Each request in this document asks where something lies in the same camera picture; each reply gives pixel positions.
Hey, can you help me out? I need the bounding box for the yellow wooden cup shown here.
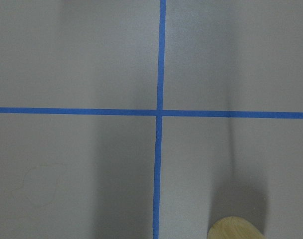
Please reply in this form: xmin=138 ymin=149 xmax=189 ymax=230
xmin=207 ymin=216 xmax=265 ymax=239

